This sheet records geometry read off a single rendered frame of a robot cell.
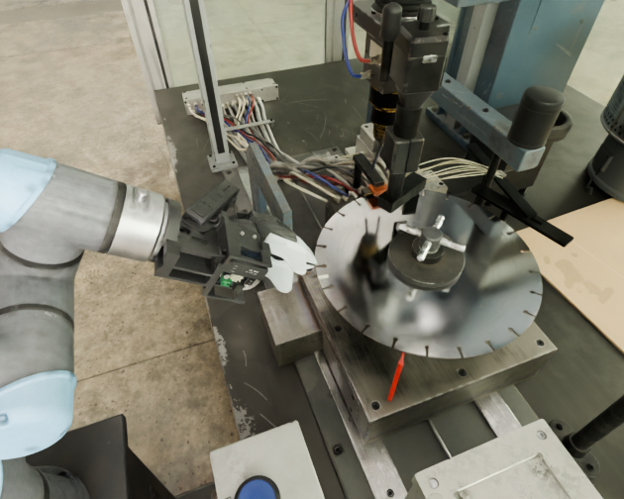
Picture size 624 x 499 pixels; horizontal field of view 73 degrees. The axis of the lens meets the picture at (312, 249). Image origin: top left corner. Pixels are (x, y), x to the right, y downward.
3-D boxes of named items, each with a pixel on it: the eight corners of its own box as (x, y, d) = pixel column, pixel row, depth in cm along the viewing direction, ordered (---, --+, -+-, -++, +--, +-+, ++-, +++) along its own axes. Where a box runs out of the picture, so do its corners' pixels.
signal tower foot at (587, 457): (603, 472, 61) (613, 466, 60) (584, 481, 61) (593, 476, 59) (561, 417, 67) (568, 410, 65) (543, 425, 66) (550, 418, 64)
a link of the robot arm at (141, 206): (108, 219, 47) (131, 163, 43) (150, 230, 50) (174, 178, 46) (101, 268, 42) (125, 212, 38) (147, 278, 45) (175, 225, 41)
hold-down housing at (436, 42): (422, 177, 57) (461, 13, 42) (388, 181, 56) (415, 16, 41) (407, 154, 60) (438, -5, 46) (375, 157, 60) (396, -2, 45)
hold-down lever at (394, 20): (447, 17, 43) (437, 3, 44) (391, 11, 41) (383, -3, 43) (416, 85, 49) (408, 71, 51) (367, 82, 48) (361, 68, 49)
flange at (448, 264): (457, 235, 67) (461, 223, 65) (468, 290, 59) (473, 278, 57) (386, 230, 67) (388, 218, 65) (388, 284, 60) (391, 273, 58)
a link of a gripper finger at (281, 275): (310, 305, 56) (248, 291, 51) (301, 271, 60) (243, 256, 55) (323, 290, 54) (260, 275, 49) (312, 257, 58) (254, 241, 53)
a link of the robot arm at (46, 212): (-14, 198, 42) (1, 125, 38) (104, 228, 48) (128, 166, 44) (-40, 249, 36) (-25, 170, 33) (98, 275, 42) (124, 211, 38)
